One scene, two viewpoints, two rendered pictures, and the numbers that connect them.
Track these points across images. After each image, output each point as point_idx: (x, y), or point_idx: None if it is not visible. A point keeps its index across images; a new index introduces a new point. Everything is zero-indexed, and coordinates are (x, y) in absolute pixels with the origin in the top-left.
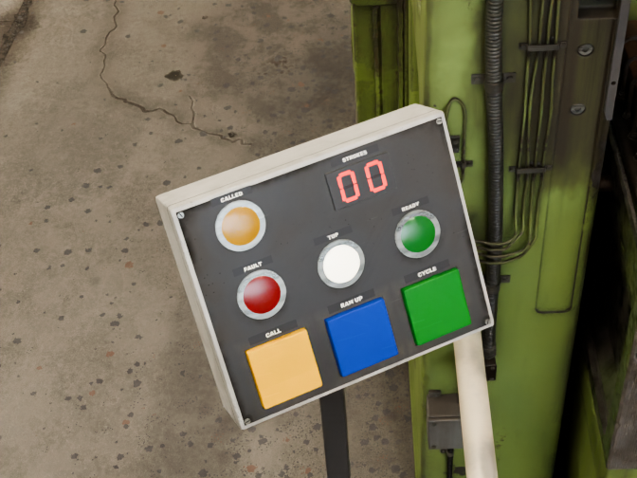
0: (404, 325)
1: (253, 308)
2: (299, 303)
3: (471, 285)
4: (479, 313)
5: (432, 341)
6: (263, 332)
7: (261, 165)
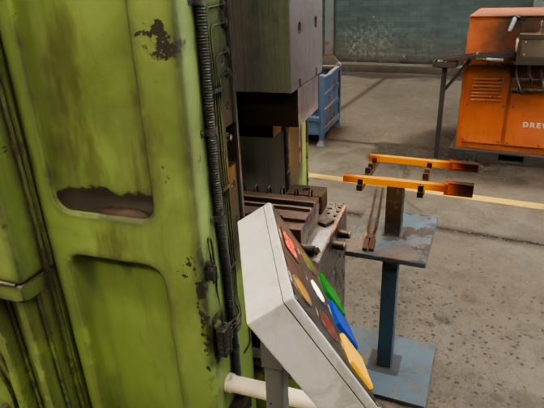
0: None
1: (334, 334)
2: (330, 321)
3: None
4: None
5: None
6: (342, 346)
7: (259, 267)
